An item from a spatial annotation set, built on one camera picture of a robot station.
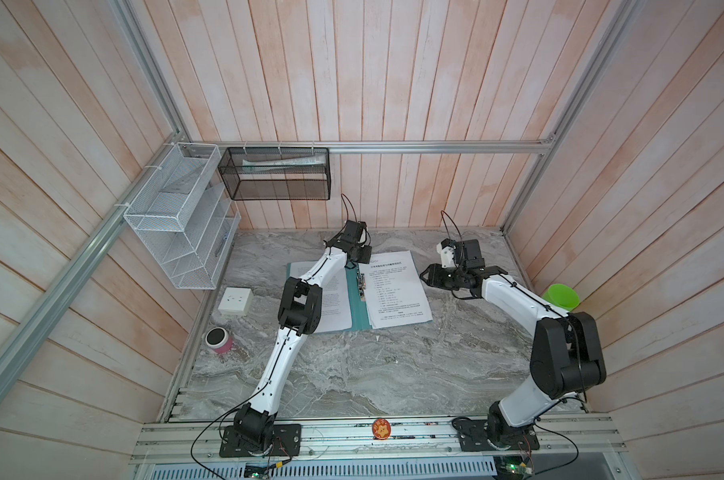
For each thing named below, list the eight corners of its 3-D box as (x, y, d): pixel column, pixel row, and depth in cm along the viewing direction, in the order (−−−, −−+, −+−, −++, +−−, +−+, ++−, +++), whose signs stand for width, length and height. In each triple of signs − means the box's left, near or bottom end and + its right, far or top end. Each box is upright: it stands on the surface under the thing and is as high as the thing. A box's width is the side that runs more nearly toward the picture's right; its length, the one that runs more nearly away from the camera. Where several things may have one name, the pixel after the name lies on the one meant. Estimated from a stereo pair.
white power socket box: (221, 315, 98) (216, 309, 95) (228, 294, 104) (224, 287, 100) (248, 315, 98) (244, 309, 95) (254, 294, 104) (250, 287, 100)
